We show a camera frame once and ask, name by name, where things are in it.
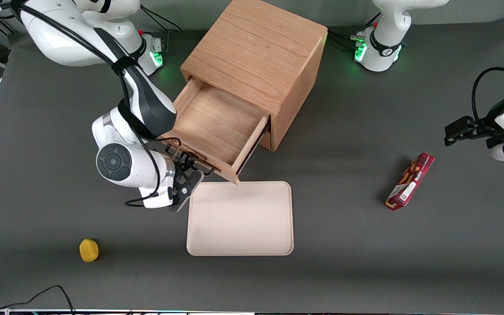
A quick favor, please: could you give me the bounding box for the black left base cable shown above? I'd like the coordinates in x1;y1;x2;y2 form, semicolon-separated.
327;28;364;49

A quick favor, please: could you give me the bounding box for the black base cable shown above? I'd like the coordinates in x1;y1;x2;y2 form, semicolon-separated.
140;5;182;32
327;28;364;49

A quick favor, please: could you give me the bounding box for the beige plastic tray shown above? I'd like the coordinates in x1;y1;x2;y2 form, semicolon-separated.
186;181;294;256

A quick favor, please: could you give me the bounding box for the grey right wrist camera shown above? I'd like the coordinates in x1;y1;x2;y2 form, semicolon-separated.
140;171;204;213

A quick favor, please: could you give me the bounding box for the wooden drawer cabinet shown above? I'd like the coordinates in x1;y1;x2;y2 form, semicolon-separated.
181;0;328;151

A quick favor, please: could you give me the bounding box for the wooden drawer with gripped handle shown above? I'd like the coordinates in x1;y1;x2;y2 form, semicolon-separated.
158;75;271;184

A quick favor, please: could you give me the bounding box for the red tartan cookie box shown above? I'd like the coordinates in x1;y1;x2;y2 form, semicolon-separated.
385;152;435;211

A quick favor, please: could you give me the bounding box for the black metal gripped drawer handle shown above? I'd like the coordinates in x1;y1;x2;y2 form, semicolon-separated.
164;142;215;176

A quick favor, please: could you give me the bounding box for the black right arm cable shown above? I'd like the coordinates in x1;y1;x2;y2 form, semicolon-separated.
0;0;182;207

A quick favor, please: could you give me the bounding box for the black right base cable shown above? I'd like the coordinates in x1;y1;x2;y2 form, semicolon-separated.
140;5;182;32

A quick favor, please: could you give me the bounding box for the yellow round fruit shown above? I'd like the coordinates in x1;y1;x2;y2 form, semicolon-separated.
79;238;99;263

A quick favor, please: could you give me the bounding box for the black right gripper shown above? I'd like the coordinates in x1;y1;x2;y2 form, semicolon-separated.
174;151;204;175

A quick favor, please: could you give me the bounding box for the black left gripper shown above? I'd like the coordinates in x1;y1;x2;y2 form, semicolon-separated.
444;98;504;149

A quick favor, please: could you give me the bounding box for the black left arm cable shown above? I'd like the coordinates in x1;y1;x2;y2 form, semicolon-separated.
472;67;504;123

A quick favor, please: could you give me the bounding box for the black cable on table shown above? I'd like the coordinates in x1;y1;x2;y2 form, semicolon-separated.
0;285;75;315

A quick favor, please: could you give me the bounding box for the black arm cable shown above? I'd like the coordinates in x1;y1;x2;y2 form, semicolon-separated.
0;0;182;207
472;67;504;123

